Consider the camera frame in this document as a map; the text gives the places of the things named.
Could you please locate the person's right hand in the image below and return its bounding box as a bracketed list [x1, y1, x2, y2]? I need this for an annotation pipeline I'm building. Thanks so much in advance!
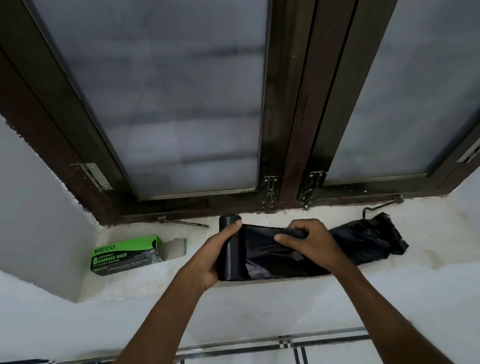
[270, 213, 357, 277]

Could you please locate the person's left hand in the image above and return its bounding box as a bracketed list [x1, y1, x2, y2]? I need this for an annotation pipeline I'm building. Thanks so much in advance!
[176, 213, 243, 296]

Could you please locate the black garbage bag roll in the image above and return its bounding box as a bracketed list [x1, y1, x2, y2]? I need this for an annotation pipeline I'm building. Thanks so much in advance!
[211, 191, 414, 305]

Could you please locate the person's right forearm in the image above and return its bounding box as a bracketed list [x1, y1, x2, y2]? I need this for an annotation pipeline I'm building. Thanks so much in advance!
[317, 258, 480, 364]

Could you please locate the person's left forearm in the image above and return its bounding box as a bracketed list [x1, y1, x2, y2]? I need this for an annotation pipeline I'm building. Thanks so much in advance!
[104, 263, 213, 364]

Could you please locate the metal window stay hook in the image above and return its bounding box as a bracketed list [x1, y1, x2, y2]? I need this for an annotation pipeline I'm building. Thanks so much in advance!
[157, 214, 210, 231]
[361, 189, 405, 224]

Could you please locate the metal window latch bolt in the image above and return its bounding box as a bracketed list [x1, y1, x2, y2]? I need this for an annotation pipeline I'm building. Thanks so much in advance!
[299, 168, 328, 212]
[258, 174, 280, 214]

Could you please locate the green garbage bag box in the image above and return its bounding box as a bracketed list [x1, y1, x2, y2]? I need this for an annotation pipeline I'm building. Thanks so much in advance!
[89, 225, 189, 287]

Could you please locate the silver metal window hinge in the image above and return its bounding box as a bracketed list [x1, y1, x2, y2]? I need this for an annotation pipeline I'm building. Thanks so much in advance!
[457, 128, 480, 167]
[68, 159, 116, 193]

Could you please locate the frosted glass window sash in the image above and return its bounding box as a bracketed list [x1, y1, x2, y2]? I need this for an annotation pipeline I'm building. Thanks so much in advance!
[324, 0, 480, 205]
[0, 0, 283, 214]

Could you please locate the dark brown wooden window frame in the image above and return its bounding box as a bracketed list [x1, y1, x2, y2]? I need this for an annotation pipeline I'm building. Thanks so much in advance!
[0, 0, 480, 276]

